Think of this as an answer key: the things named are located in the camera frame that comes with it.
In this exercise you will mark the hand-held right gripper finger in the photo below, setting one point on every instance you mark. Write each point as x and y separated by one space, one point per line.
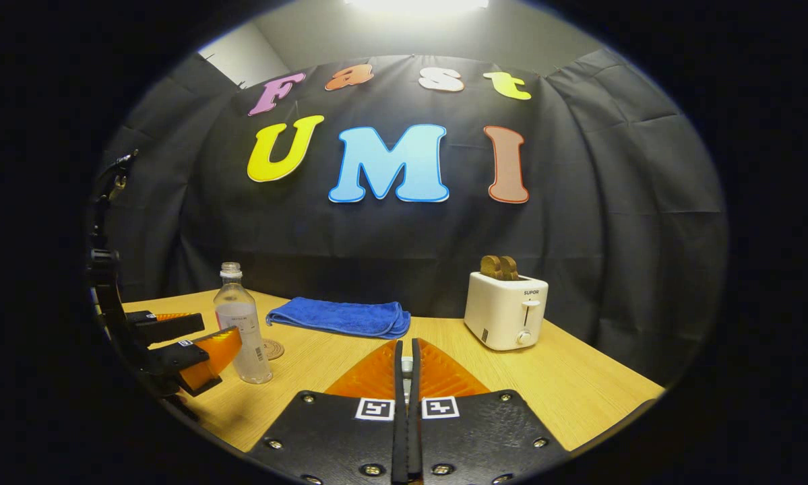
399 444
415 444

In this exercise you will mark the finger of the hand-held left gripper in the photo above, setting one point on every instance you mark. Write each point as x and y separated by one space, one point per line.
211 353
171 327

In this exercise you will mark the clear plastic water bottle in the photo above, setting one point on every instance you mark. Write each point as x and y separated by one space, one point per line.
238 310

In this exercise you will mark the round brown coaster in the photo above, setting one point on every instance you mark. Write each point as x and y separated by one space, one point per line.
274 350

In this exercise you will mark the white teacup lid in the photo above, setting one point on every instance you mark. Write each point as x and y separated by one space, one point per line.
408 367

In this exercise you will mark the blue folded towel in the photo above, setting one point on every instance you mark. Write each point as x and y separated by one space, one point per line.
339 316

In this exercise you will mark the white toaster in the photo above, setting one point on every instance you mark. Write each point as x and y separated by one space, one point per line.
501 313

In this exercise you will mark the black backdrop cloth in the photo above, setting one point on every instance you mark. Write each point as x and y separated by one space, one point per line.
612 222

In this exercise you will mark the bright ceiling light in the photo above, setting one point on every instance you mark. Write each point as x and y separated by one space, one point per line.
417 4

